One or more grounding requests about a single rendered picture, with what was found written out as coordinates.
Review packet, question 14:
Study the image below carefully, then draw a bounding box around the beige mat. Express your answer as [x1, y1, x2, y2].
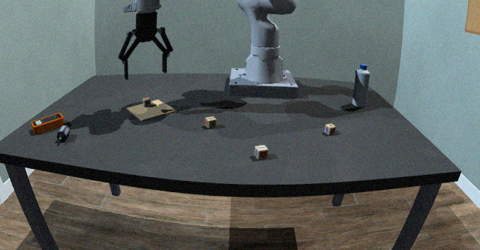
[127, 100, 177, 121]

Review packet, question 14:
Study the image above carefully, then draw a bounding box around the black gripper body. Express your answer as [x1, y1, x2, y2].
[135, 12, 158, 43]

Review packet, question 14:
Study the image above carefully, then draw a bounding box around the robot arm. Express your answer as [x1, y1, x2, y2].
[123, 0, 296, 83]

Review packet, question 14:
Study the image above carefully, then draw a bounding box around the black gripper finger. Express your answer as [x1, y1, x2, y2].
[118, 32, 146, 80]
[149, 27, 173, 73]

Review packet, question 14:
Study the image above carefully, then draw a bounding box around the grey bottle with blue cap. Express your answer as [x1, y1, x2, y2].
[352, 64, 370, 107]

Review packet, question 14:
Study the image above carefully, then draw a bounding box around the orange digital multimeter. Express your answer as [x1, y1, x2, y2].
[31, 113, 65, 135]

